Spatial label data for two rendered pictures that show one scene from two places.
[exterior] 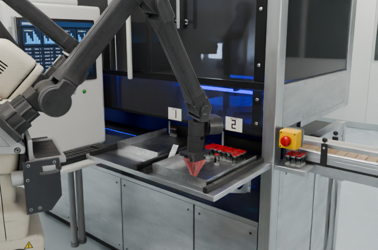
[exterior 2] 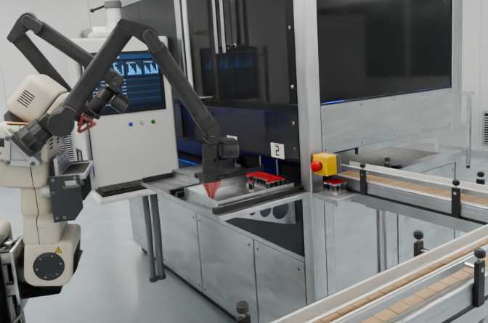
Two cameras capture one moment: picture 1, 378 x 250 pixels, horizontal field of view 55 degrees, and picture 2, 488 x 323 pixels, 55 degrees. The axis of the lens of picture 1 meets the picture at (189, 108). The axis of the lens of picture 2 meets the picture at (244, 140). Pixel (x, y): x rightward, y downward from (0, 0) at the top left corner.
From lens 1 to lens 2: 0.68 m
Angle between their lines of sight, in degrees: 17
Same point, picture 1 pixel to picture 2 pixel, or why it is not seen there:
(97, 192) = (179, 229)
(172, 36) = (167, 63)
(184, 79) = (186, 103)
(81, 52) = (80, 83)
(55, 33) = not seen: hidden behind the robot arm
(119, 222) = (197, 260)
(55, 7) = not seen: hidden behind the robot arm
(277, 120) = (311, 144)
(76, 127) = (146, 157)
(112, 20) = (106, 54)
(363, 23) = not seen: outside the picture
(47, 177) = (69, 191)
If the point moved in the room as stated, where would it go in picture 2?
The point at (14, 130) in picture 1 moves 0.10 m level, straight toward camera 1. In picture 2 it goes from (28, 147) to (18, 152)
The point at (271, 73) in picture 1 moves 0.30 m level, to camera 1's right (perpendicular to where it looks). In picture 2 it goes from (302, 95) to (386, 91)
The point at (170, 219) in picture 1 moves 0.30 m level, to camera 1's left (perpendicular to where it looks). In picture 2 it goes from (236, 256) to (181, 252)
